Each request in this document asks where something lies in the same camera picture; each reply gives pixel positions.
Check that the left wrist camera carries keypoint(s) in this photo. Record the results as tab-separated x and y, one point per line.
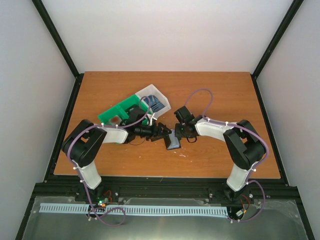
152	117

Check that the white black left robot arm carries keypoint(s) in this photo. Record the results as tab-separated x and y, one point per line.
83	143

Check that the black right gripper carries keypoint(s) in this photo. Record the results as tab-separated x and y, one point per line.
178	132

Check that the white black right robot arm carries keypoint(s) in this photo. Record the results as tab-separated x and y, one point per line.
245	146

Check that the red white card stack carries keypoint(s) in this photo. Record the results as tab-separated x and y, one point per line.
115	120

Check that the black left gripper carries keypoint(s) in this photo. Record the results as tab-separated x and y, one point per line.
158	133

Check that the white plastic bin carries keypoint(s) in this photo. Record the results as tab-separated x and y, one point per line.
151	89

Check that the black frame rail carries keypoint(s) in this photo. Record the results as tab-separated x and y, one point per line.
50	26

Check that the black leather card holder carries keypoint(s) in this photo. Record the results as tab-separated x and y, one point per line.
171	141

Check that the metal base plate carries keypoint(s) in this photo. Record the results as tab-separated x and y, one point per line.
279	220

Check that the black card stack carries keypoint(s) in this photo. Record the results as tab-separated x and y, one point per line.
130	109

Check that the light blue cable duct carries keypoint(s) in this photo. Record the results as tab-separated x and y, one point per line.
137	210

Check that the blue card stack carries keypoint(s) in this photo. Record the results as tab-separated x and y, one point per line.
154	103

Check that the green double plastic bin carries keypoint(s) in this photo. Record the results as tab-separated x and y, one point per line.
120	112

